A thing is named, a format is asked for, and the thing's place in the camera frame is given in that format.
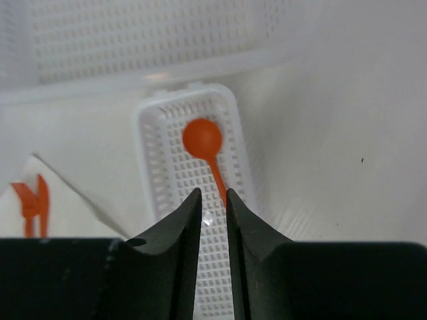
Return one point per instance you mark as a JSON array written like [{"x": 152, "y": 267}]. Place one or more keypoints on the large white plastic basket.
[{"x": 57, "y": 49}]

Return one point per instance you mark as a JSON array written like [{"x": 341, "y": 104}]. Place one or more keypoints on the white paper napkin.
[{"x": 71, "y": 214}]

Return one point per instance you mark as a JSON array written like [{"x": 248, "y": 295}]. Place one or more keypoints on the orange plastic fork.
[{"x": 28, "y": 207}]

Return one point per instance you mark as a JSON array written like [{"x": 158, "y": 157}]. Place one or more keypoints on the orange plastic spoon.
[{"x": 202, "y": 139}]

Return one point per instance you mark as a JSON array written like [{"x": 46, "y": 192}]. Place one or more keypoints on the small white plastic tray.
[{"x": 169, "y": 174}]

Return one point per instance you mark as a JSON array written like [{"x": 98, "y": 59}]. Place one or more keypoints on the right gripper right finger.
[{"x": 274, "y": 277}]

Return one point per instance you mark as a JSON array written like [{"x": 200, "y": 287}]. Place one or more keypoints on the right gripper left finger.
[{"x": 151, "y": 276}]

